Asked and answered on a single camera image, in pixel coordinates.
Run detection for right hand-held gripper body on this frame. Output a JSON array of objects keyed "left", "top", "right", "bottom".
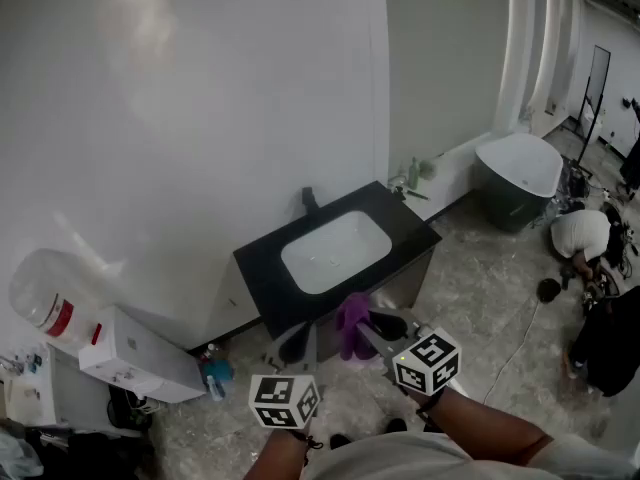
[{"left": 382, "top": 323, "right": 462, "bottom": 398}]

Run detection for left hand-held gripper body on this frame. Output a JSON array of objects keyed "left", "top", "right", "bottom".
[{"left": 248, "top": 362, "right": 322, "bottom": 430}]

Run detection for purple cloth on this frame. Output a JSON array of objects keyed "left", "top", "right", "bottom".
[{"left": 334, "top": 291, "right": 384, "bottom": 363}]

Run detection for person's left forearm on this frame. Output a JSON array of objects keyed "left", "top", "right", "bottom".
[{"left": 243, "top": 426, "right": 316, "bottom": 480}]

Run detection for person's right forearm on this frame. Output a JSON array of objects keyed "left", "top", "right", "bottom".
[{"left": 419, "top": 386, "right": 554, "bottom": 469}]

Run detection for black right wristband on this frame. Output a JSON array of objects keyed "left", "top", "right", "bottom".
[{"left": 414, "top": 389, "right": 447, "bottom": 422}]

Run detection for black wristband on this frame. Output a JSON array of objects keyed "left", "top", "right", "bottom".
[
  {"left": 287, "top": 428, "right": 325, "bottom": 453},
  {"left": 414, "top": 389, "right": 447, "bottom": 422}
]

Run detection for black left wristband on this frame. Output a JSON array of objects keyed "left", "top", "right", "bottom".
[{"left": 287, "top": 428, "right": 325, "bottom": 453}]

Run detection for blue container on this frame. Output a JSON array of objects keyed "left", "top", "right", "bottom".
[{"left": 200, "top": 358, "right": 235, "bottom": 382}]

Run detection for black-topped vanity cabinet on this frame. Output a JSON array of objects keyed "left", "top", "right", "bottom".
[{"left": 209, "top": 180, "right": 444, "bottom": 364}]

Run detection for white sink basin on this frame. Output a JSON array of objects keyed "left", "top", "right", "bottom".
[{"left": 279, "top": 210, "right": 393, "bottom": 295}]

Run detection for person's white shirt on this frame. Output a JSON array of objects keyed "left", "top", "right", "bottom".
[{"left": 299, "top": 430, "right": 640, "bottom": 480}]

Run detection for black round object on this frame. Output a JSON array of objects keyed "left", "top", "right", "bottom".
[{"left": 538, "top": 277, "right": 563, "bottom": 304}]

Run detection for white water dispenser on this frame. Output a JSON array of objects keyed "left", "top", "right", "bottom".
[{"left": 78, "top": 305, "right": 208, "bottom": 404}]

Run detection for grey and white bathtub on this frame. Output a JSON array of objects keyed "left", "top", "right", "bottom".
[{"left": 473, "top": 132, "right": 565, "bottom": 234}]

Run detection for black bags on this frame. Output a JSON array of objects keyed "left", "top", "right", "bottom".
[{"left": 22, "top": 425, "right": 156, "bottom": 480}]

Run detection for white side table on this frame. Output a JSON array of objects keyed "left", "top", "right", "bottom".
[{"left": 0, "top": 345, "right": 71, "bottom": 428}]

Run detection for clear water jug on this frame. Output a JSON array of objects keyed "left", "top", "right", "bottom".
[{"left": 8, "top": 247, "right": 105, "bottom": 349}]

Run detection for clear plastic bag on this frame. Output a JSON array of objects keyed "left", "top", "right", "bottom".
[{"left": 0, "top": 430, "right": 45, "bottom": 480}]

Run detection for black-framed standing mirror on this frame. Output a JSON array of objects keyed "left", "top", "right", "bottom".
[{"left": 576, "top": 45, "right": 613, "bottom": 169}]

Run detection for white curtain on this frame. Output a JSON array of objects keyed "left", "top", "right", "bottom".
[{"left": 492, "top": 0, "right": 586, "bottom": 142}]

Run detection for white floor cable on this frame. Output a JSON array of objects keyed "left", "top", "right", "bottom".
[{"left": 481, "top": 300, "right": 545, "bottom": 405}]

